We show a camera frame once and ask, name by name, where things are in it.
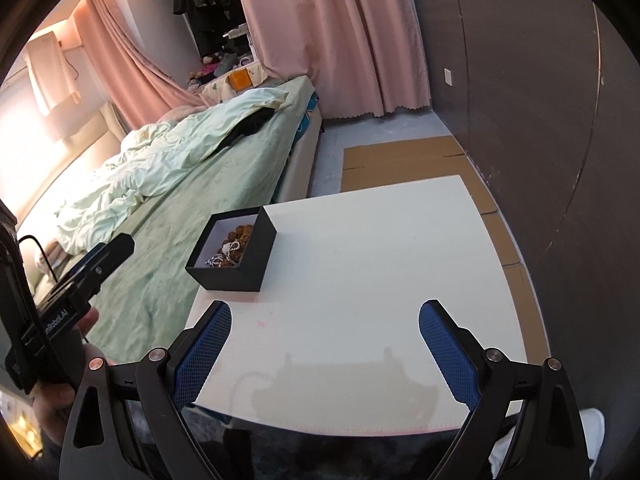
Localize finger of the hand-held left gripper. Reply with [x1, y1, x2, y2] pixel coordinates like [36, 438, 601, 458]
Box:
[52, 233, 136, 292]

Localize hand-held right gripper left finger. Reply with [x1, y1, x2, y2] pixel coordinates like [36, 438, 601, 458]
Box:
[59, 300, 234, 480]

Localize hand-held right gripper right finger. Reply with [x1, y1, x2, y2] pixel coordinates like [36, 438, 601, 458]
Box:
[418, 299, 589, 480]

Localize silver chain bracelet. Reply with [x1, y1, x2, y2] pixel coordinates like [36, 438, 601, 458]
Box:
[206, 241, 242, 268]

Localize black jewelry box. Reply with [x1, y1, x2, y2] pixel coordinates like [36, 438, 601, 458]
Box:
[185, 206, 278, 293]

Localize brown wooden bead bracelet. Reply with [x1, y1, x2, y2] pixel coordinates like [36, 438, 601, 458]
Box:
[222, 224, 257, 263]

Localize person's left hand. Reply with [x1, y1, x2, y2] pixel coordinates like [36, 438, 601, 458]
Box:
[30, 307, 101, 448]

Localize bed with green sheet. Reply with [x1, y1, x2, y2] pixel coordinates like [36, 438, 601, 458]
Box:
[27, 75, 324, 367]

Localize light green duvet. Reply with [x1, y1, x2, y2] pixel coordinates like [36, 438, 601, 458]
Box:
[54, 87, 291, 257]

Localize black cloth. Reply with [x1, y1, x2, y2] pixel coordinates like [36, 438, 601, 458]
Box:
[219, 108, 277, 149]

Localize flattened brown cardboard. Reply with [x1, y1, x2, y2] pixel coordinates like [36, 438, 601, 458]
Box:
[340, 135, 535, 307]

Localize pink curtain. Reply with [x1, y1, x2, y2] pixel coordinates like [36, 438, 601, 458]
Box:
[229, 0, 434, 120]
[74, 0, 213, 132]

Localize pile of stuffed toys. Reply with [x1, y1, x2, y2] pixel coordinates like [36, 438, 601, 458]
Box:
[186, 51, 242, 92]

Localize cream patterned pillow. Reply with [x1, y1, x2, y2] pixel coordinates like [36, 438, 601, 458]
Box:
[199, 59, 282, 109]

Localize blue patterned cloth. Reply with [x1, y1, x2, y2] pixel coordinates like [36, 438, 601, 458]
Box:
[299, 91, 322, 134]

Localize hanging dark clothes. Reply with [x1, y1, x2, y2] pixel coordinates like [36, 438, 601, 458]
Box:
[172, 0, 249, 59]

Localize black cable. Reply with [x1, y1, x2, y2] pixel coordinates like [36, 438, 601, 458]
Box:
[17, 233, 60, 282]

